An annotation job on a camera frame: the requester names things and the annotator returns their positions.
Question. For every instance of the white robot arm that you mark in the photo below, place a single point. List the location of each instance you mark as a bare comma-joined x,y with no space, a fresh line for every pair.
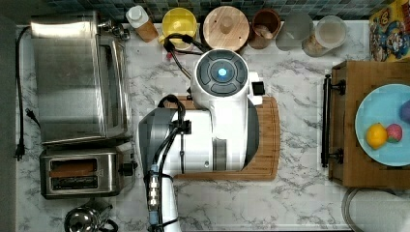
221,133

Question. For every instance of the silver toaster oven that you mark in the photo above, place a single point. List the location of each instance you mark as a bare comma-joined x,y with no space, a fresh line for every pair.
81,81

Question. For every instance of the silver two-slot toaster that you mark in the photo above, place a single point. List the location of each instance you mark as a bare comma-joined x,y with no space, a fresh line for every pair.
83,173

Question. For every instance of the bamboo cutting board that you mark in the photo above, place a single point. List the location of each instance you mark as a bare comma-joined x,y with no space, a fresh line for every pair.
264,165

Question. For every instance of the round wooden lid canister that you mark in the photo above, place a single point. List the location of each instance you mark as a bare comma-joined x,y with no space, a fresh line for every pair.
226,27

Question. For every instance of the yellow bowl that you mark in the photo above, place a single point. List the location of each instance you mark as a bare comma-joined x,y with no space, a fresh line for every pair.
180,21

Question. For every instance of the brown wooden utensil cup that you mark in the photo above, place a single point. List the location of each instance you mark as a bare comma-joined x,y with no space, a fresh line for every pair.
269,18

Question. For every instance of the white-capped spice bottle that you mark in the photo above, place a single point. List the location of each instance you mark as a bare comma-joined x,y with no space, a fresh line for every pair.
141,23

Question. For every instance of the frosted plastic cup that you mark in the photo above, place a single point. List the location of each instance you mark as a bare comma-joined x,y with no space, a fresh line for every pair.
296,27

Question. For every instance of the wooden serving tray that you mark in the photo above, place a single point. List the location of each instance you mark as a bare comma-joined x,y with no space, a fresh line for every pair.
358,95

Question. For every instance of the clear lidded snack container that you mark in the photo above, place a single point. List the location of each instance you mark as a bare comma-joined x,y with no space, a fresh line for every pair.
330,32

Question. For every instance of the chrome kettle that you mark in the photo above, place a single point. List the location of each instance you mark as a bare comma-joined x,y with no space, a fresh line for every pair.
93,216

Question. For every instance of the yellow lemon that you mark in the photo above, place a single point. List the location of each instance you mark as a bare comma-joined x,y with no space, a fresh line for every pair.
376,136

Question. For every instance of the grey round object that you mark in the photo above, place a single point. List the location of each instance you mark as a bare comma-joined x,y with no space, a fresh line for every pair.
370,210

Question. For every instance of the red strawberry toy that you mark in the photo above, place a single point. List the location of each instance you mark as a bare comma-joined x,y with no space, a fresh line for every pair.
394,132

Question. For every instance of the purple fruit toy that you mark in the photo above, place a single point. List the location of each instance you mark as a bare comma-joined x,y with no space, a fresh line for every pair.
404,112

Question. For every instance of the yellow cereal box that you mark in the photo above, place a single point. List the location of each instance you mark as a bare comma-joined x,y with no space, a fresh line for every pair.
389,33

